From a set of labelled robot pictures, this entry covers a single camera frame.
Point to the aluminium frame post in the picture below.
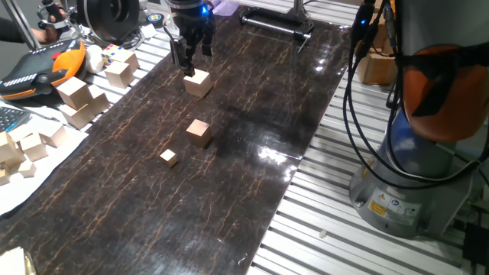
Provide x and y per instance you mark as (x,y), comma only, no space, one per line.
(298,7)
(20,23)

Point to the white round object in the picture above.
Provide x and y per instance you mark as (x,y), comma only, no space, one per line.
(94,59)

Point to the round black yellow tape measure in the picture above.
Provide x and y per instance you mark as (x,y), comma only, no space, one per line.
(155,19)

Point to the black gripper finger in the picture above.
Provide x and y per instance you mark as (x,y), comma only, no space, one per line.
(208,44)
(184,57)

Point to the pile of wooden blocks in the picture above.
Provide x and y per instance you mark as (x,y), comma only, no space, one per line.
(30,187)

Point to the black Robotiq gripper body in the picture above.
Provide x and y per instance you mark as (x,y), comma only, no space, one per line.
(191,21)

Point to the large wooden cube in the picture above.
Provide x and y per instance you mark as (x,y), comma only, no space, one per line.
(198,85)
(78,117)
(119,75)
(129,58)
(101,102)
(74,93)

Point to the taped brown cardboard box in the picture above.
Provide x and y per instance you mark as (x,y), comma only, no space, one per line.
(379,36)

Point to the black orange teach pendant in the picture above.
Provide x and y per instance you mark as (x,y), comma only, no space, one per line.
(38,72)

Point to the medium wooden cube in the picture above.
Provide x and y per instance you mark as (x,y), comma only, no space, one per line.
(53,134)
(7,147)
(199,134)
(33,147)
(21,132)

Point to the wooden block at mat edge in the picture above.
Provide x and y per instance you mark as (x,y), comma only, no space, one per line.
(11,263)

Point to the person's bare hand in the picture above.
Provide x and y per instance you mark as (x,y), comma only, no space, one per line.
(46,35)

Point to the colourful Rubik's cube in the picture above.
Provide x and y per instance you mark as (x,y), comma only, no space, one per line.
(110,53)

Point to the dark marble pattern mat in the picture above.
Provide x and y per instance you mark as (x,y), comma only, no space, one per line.
(172,198)

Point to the tiny white scrap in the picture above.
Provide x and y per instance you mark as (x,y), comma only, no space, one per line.
(322,233)

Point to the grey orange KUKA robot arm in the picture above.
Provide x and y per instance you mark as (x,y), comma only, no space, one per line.
(439,88)

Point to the black stand base bracket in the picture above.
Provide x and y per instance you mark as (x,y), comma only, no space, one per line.
(275,23)

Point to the forearm in dark sleeve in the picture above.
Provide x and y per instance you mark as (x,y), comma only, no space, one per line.
(10,30)

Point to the black handheld controller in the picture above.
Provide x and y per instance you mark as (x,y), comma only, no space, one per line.
(53,13)

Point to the black filament spool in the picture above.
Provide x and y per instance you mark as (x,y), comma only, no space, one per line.
(109,17)

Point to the small white paper note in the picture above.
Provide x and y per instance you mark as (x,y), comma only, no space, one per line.
(149,31)

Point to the purple plastic bag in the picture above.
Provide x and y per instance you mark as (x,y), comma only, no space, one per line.
(226,7)

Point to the black connector with blue light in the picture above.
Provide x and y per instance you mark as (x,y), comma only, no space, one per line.
(363,21)

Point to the small wooden cube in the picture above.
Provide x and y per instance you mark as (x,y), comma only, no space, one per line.
(16,159)
(168,158)
(27,169)
(4,177)

